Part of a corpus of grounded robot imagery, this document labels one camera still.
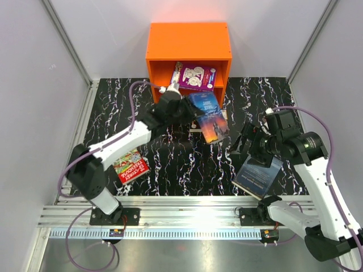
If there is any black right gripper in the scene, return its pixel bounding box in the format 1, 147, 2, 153
227, 121, 282, 168

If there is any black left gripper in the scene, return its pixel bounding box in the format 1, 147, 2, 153
166, 93, 205, 125

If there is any black book with white text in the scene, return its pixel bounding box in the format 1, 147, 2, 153
188, 109, 229, 133

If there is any Jane Eyre book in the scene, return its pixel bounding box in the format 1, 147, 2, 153
188, 92, 229, 144

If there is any purple paperback book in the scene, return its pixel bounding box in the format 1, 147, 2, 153
170, 61, 217, 91

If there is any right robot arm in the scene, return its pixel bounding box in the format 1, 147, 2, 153
231, 106, 362, 271

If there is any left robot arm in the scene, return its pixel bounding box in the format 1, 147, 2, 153
64, 84, 203, 226

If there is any dark blue book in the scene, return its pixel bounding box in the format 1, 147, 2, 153
232, 155, 283, 200

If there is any red Treehouse book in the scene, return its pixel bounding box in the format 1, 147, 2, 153
113, 148, 149, 185

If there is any orange wooden shelf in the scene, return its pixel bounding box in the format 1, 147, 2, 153
146, 22, 233, 105

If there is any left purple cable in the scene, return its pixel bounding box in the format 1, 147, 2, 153
58, 80, 168, 270

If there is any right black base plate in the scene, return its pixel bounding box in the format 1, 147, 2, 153
234, 207, 284, 227

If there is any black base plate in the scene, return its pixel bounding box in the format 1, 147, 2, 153
234, 207, 284, 227
90, 207, 141, 226

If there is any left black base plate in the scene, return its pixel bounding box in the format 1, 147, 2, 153
90, 207, 141, 226

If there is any slotted cable duct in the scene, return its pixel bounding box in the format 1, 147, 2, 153
50, 228, 279, 240

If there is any aluminium rail frame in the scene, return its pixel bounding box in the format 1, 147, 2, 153
25, 0, 363, 272

